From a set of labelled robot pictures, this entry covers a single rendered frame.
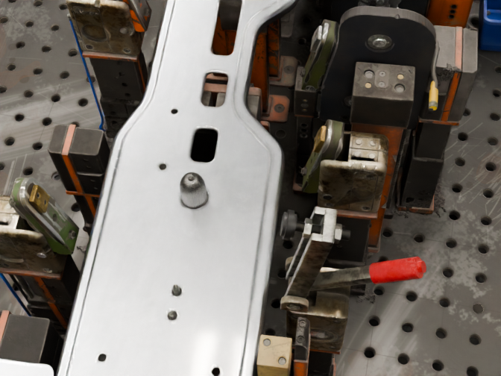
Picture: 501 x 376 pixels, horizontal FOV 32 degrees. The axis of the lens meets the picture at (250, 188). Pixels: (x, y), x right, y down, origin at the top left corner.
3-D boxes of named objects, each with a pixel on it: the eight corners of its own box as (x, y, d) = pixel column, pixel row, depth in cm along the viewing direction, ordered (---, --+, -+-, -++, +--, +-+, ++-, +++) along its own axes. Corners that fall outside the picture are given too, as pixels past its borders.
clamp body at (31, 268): (42, 284, 136) (-28, 173, 105) (115, 292, 135) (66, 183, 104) (27, 339, 132) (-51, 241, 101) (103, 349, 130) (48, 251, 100)
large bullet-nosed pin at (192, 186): (185, 190, 110) (180, 164, 104) (209, 193, 110) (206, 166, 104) (180, 212, 109) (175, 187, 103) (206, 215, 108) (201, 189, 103)
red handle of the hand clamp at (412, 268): (287, 263, 96) (420, 242, 87) (297, 271, 97) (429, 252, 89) (282, 299, 94) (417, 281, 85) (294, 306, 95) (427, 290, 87)
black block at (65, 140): (85, 212, 142) (42, 112, 116) (150, 219, 141) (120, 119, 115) (74, 257, 138) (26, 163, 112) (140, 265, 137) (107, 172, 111)
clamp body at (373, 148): (306, 243, 138) (312, 111, 105) (379, 251, 137) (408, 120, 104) (300, 298, 133) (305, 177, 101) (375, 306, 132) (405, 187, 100)
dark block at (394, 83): (336, 220, 139) (355, 59, 102) (380, 224, 139) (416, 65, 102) (334, 248, 137) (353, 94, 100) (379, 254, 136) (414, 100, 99)
